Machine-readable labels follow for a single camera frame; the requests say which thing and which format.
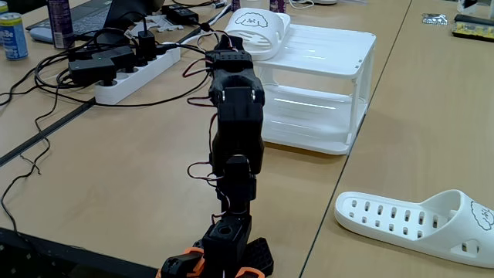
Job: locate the blue drink can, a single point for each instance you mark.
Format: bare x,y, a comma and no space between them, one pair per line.
13,38

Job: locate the clear plastic box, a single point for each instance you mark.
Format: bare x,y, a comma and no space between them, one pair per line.
478,7

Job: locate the silver foil wrapper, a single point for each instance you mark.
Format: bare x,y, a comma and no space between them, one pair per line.
434,19

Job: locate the white power strip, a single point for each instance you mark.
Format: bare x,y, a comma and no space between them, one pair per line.
131,83

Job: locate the black flat case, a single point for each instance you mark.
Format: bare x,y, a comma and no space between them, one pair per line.
474,19

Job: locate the white box device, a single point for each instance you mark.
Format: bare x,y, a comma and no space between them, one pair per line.
324,2

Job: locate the white two-tier shoe rack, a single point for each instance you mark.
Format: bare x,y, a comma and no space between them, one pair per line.
328,50

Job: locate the light blue mouse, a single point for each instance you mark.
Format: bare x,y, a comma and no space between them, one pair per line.
40,34

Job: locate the black adapter with green light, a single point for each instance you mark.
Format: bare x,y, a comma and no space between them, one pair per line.
119,56

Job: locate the dark laptop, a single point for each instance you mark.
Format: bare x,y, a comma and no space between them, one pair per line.
85,15

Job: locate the black power adapter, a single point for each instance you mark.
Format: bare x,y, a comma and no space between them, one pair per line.
90,71

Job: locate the white slipper with dog drawing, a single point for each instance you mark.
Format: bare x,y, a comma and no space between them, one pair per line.
444,216
270,34

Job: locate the purple drink can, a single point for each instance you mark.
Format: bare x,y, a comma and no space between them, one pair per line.
278,5
235,5

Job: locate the white printed bracket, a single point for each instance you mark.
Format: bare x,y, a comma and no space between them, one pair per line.
166,24

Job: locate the black plug-in charger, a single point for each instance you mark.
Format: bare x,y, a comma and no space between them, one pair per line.
146,46

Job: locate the yellow circuit board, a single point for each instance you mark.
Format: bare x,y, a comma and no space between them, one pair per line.
472,32

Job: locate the tall purple can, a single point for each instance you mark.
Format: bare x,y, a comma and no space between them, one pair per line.
61,23

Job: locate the black power brick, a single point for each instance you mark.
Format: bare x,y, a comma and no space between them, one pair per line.
181,15

